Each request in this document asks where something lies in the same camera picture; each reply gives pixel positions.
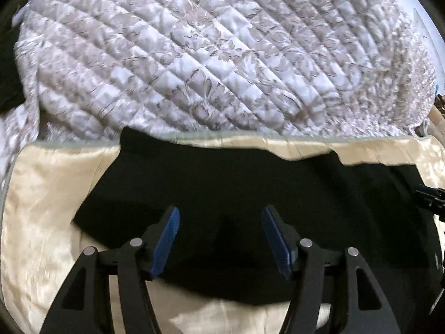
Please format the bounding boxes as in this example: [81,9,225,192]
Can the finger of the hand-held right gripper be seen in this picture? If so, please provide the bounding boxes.
[415,184,445,199]
[427,198,445,222]

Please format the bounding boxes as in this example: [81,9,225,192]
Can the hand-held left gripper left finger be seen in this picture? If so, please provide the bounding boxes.
[40,206,180,334]

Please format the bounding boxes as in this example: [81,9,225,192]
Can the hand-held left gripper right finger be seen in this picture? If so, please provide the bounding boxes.
[261,205,400,334]

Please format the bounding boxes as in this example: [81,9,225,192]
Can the black pants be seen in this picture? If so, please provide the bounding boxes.
[71,127,442,307]

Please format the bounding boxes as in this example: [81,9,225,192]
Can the cream satin blanket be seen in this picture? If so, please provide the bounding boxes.
[0,134,445,334]

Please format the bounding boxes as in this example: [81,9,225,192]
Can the quilted floral bedspread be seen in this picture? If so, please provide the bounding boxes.
[0,0,439,181]

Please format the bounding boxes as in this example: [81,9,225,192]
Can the dark cloth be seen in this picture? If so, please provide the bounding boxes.
[0,24,29,112]

